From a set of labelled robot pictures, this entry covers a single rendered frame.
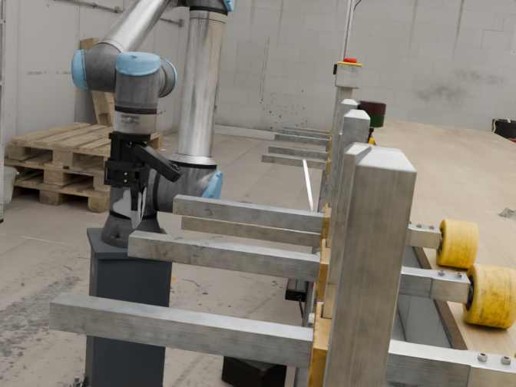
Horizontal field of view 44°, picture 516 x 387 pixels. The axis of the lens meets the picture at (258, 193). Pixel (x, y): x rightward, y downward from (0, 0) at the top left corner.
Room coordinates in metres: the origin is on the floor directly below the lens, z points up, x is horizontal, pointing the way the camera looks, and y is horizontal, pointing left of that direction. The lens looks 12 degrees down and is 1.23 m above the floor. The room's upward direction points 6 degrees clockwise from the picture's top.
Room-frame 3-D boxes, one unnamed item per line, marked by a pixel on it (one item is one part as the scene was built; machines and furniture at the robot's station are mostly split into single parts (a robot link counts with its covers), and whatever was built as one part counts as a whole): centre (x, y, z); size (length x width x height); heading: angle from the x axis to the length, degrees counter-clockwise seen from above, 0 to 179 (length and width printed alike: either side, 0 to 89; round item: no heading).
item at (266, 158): (2.59, -0.22, 0.80); 0.44 x 0.03 x 0.04; 84
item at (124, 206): (1.37, 0.28, 0.86); 0.06 x 0.03 x 0.09; 86
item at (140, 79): (1.38, 0.28, 1.14); 0.10 x 0.09 x 0.12; 173
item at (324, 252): (0.85, -0.12, 0.95); 0.14 x 0.06 x 0.05; 174
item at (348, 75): (1.88, -0.22, 1.18); 0.07 x 0.07 x 0.08; 84
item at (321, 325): (0.61, -0.10, 0.95); 0.14 x 0.06 x 0.05; 174
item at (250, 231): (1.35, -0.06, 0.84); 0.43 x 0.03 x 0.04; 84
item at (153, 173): (1.97, 0.38, 0.79); 0.17 x 0.15 x 0.18; 83
